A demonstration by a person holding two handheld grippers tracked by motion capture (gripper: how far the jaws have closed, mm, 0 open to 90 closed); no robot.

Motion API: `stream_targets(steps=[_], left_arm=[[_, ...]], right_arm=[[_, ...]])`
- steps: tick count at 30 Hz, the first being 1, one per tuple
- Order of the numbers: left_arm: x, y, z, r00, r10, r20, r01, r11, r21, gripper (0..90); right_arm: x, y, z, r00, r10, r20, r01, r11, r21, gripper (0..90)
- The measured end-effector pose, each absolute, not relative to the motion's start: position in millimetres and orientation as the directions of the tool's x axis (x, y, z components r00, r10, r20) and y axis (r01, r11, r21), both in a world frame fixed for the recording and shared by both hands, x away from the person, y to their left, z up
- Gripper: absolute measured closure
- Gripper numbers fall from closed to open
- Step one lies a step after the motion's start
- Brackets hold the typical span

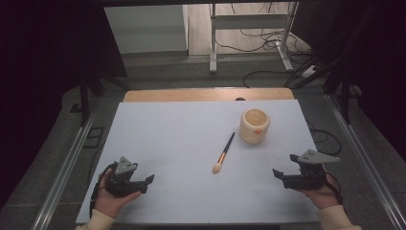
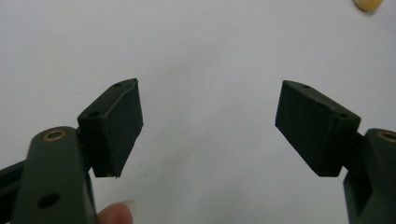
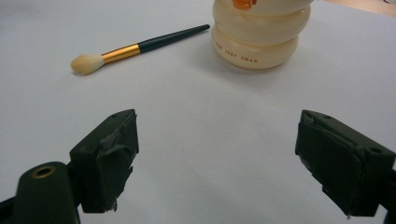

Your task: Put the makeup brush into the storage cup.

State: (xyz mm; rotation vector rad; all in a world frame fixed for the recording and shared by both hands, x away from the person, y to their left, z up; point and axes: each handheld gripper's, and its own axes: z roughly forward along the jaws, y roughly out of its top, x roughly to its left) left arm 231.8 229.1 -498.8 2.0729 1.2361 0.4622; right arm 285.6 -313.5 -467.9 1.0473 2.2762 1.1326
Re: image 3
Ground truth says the wooden spoon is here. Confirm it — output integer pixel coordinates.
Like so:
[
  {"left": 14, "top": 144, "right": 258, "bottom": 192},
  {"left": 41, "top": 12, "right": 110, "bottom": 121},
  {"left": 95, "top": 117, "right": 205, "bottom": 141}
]
[{"left": 70, "top": 23, "right": 211, "bottom": 77}]

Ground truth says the white board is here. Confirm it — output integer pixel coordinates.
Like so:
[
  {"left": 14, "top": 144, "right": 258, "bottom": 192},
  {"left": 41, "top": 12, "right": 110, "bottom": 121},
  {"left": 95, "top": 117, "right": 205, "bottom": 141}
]
[{"left": 0, "top": 0, "right": 396, "bottom": 224}]

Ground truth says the wooden bowl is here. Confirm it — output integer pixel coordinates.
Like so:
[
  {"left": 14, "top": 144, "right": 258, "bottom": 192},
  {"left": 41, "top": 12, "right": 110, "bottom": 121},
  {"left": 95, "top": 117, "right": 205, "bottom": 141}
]
[{"left": 212, "top": 0, "right": 316, "bottom": 70}]

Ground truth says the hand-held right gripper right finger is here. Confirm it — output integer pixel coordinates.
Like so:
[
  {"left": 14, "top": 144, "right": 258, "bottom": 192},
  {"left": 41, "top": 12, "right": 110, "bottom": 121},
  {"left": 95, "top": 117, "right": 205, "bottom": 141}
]
[{"left": 294, "top": 109, "right": 396, "bottom": 217}]

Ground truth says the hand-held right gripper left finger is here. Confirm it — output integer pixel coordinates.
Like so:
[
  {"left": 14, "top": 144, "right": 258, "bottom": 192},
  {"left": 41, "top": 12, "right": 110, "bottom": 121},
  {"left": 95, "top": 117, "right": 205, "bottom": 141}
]
[{"left": 69, "top": 108, "right": 140, "bottom": 215}]

